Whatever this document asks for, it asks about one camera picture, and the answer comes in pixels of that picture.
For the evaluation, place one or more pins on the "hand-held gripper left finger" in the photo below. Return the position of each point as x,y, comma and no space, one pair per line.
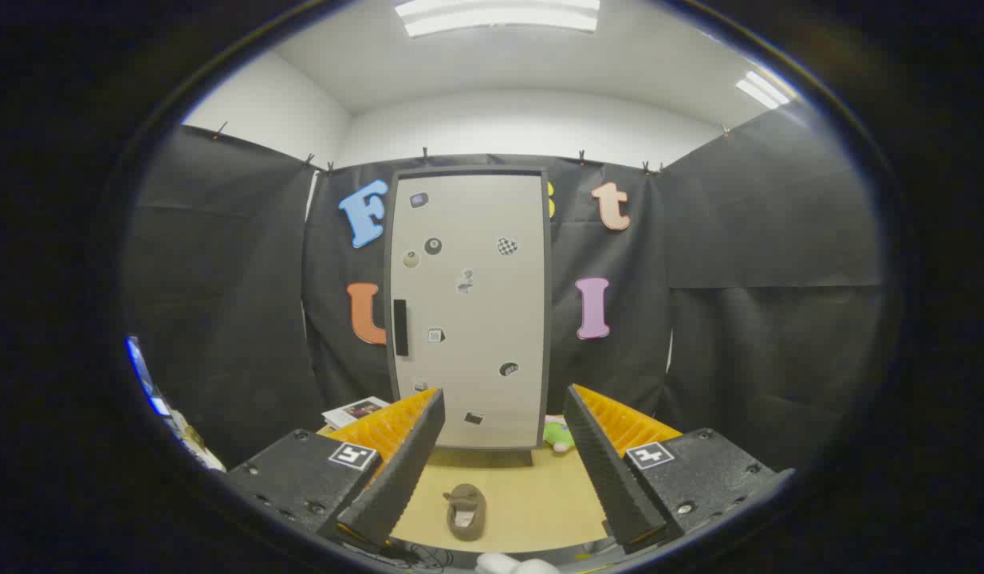
404,478

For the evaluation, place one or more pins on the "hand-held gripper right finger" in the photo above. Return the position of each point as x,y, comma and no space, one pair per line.
612,486

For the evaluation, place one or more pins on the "brown fuzzy shoe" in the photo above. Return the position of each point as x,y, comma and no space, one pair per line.
466,510

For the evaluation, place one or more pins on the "grey shoe cabinet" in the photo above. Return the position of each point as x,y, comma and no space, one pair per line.
492,458

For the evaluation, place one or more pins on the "beige shoe cabinet door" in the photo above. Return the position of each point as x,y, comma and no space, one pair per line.
476,319

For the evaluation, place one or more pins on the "green and pink plush toy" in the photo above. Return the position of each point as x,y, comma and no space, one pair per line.
557,434

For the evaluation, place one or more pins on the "white and black book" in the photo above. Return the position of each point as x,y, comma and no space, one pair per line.
355,411

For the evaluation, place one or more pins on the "white soft object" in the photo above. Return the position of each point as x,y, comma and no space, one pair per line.
516,564

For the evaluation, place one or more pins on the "pale cluttered items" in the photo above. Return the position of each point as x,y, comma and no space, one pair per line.
197,446

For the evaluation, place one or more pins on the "black backdrop cloth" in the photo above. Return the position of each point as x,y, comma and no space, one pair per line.
221,279

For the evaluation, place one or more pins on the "large ceiling light panel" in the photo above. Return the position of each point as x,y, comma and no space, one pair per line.
498,16

